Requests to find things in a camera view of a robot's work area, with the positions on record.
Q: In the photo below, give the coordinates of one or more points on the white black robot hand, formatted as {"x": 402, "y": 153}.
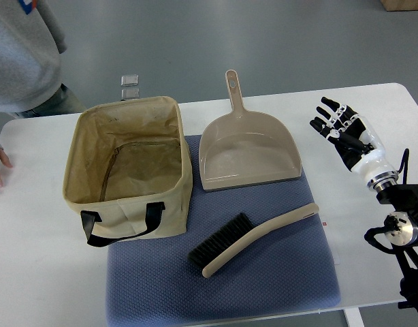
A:
{"x": 357, "y": 144}

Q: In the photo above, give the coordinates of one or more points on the beige hand broom black bristles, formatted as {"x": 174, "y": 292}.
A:
{"x": 236, "y": 235}

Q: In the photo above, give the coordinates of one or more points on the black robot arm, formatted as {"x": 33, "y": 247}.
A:
{"x": 399, "y": 234}

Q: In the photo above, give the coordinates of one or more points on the beige plastic dustpan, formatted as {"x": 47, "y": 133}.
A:
{"x": 246, "y": 147}

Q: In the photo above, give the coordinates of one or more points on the person in grey sweater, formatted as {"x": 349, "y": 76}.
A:
{"x": 31, "y": 44}

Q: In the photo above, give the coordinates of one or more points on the wooden box corner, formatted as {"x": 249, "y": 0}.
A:
{"x": 400, "y": 5}

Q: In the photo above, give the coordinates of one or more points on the lower metal floor plate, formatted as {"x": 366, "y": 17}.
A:
{"x": 130, "y": 93}

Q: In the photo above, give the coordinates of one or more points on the metal floor plate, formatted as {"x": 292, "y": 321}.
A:
{"x": 130, "y": 93}
{"x": 129, "y": 80}

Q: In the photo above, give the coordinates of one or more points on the upper metal floor plate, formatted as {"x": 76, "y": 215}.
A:
{"x": 129, "y": 80}

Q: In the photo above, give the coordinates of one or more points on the white table leg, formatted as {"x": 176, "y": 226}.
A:
{"x": 353, "y": 317}

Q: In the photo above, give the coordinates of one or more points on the blue quilted mat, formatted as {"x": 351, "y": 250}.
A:
{"x": 152, "y": 283}

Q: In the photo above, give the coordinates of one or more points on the cream fabric bag black handles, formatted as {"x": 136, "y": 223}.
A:
{"x": 128, "y": 173}

